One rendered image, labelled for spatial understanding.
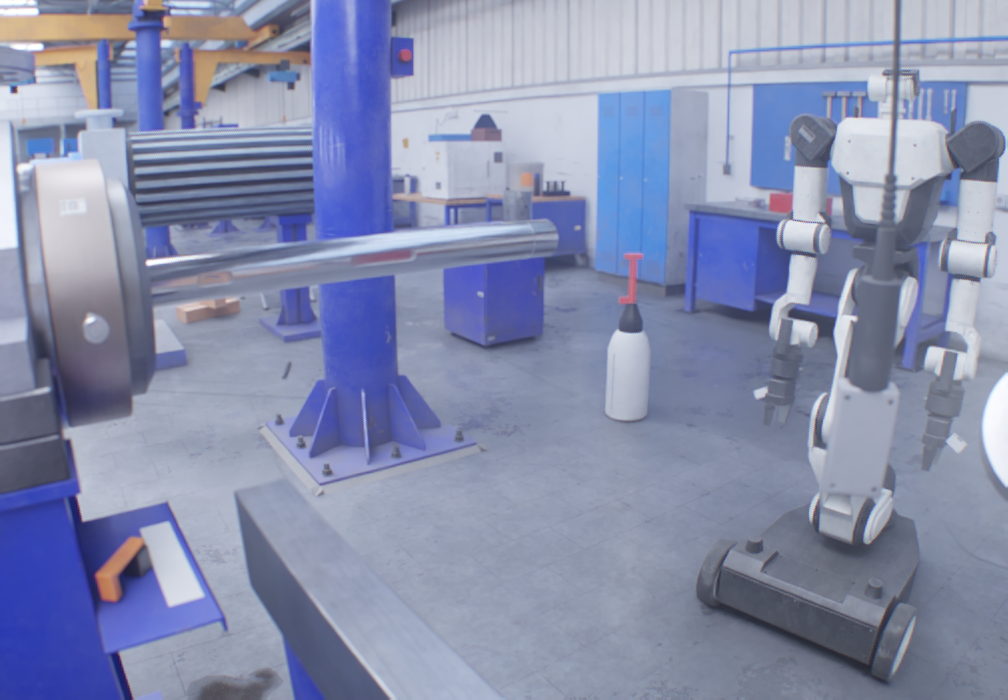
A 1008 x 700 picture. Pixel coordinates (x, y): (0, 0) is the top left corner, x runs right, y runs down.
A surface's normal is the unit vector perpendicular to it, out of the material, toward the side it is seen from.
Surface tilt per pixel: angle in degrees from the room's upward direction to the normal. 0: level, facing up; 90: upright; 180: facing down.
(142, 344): 110
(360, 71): 90
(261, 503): 0
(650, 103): 90
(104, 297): 83
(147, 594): 0
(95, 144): 90
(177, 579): 0
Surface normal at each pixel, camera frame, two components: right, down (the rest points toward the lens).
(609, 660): 0.00, -0.97
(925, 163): -0.02, 0.16
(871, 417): -0.34, 0.23
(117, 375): 0.54, 0.59
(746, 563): -0.51, -0.56
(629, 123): -0.82, 0.14
